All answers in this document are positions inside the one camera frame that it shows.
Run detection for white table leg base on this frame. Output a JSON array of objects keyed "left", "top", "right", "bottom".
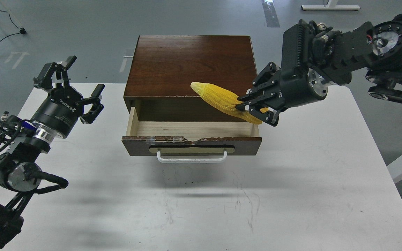
[{"left": 300, "top": 0, "right": 361, "bottom": 11}]

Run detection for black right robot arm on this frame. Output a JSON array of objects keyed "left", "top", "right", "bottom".
[{"left": 236, "top": 14, "right": 402, "bottom": 127}]

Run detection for wooden drawer with white handle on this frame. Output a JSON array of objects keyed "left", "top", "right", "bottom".
[{"left": 121, "top": 107, "right": 263, "bottom": 158}]

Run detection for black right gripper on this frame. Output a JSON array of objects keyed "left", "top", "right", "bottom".
[{"left": 236, "top": 20, "right": 328, "bottom": 127}]

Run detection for yellow corn cob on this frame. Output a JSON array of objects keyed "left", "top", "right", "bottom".
[{"left": 190, "top": 82, "right": 263, "bottom": 124}]

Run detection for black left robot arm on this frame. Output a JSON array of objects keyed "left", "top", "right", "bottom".
[{"left": 0, "top": 56, "right": 105, "bottom": 249}]

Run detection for white stand leg with caster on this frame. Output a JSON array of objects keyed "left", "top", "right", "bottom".
[{"left": 0, "top": 0, "right": 26, "bottom": 35}]

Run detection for dark wooden cabinet box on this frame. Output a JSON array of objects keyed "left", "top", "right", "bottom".
[{"left": 123, "top": 35, "right": 257, "bottom": 121}]

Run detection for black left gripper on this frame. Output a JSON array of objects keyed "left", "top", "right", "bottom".
[{"left": 31, "top": 55, "right": 105, "bottom": 139}]

